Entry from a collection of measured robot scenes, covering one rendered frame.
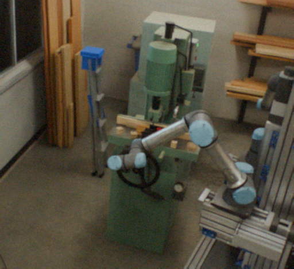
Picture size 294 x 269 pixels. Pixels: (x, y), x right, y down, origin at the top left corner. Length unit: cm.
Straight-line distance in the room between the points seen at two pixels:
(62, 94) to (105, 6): 148
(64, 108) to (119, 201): 144
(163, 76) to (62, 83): 165
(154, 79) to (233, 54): 254
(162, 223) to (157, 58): 118
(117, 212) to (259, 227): 109
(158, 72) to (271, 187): 96
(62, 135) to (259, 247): 249
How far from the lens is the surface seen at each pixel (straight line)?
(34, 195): 371
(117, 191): 298
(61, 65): 399
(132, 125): 286
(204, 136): 203
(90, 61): 346
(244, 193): 222
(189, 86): 285
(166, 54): 255
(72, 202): 363
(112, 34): 521
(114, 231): 322
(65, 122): 421
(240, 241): 241
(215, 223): 255
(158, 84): 262
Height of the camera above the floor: 225
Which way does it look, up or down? 27 degrees down
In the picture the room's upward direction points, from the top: 7 degrees clockwise
